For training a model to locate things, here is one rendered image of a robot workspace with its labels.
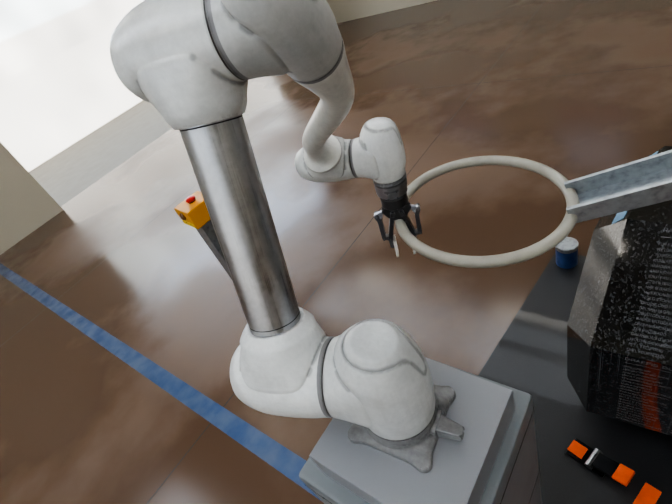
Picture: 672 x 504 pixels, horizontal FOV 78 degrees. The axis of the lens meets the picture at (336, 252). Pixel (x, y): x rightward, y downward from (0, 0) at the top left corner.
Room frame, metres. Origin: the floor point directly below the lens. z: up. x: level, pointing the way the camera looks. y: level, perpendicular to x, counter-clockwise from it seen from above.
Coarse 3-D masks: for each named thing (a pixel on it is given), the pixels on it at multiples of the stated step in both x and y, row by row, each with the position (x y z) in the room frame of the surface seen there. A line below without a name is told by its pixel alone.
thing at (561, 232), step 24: (456, 168) 1.12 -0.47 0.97; (528, 168) 0.99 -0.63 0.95; (552, 168) 0.93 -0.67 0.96; (408, 192) 1.08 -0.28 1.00; (576, 192) 0.81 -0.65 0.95; (576, 216) 0.73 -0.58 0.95; (408, 240) 0.87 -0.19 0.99; (552, 240) 0.68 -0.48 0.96; (456, 264) 0.74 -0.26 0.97; (480, 264) 0.70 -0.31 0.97; (504, 264) 0.68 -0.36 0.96
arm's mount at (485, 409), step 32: (448, 384) 0.50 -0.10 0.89; (480, 384) 0.47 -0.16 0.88; (448, 416) 0.44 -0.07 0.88; (480, 416) 0.41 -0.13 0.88; (320, 448) 0.48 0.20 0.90; (352, 448) 0.46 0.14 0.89; (448, 448) 0.38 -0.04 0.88; (480, 448) 0.36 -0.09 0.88; (352, 480) 0.40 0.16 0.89; (384, 480) 0.37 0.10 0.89; (416, 480) 0.35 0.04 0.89; (448, 480) 0.33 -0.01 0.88; (480, 480) 0.32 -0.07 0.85
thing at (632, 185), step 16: (640, 160) 0.74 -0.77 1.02; (656, 160) 0.72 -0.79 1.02; (592, 176) 0.80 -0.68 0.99; (608, 176) 0.78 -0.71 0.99; (624, 176) 0.76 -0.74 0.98; (640, 176) 0.74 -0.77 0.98; (656, 176) 0.71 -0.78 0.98; (592, 192) 0.79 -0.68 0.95; (608, 192) 0.75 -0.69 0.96; (624, 192) 0.68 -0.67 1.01; (640, 192) 0.66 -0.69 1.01; (656, 192) 0.64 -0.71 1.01; (576, 208) 0.73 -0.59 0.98; (592, 208) 0.71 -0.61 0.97; (608, 208) 0.69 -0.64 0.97; (624, 208) 0.67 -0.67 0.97
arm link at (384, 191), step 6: (402, 180) 0.93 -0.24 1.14; (378, 186) 0.95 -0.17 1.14; (384, 186) 0.93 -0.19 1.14; (390, 186) 0.93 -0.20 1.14; (396, 186) 0.92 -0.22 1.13; (402, 186) 0.93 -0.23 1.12; (378, 192) 0.96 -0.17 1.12; (384, 192) 0.94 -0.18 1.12; (390, 192) 0.93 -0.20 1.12; (396, 192) 0.93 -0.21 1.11; (402, 192) 0.93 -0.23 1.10; (384, 198) 0.94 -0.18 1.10; (390, 198) 0.93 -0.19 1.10; (396, 198) 0.93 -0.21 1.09
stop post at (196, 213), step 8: (200, 192) 1.56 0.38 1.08; (184, 200) 1.56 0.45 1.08; (200, 200) 1.49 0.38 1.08; (176, 208) 1.52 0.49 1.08; (184, 208) 1.49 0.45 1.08; (192, 208) 1.46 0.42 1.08; (200, 208) 1.46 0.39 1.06; (192, 216) 1.44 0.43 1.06; (200, 216) 1.45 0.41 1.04; (208, 216) 1.47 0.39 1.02; (192, 224) 1.45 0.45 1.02; (200, 224) 1.44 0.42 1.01; (208, 224) 1.48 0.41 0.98; (200, 232) 1.50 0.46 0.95; (208, 232) 1.47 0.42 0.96; (208, 240) 1.48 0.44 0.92; (216, 240) 1.47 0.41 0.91; (216, 248) 1.46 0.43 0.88; (216, 256) 1.51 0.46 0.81; (224, 264) 1.49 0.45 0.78
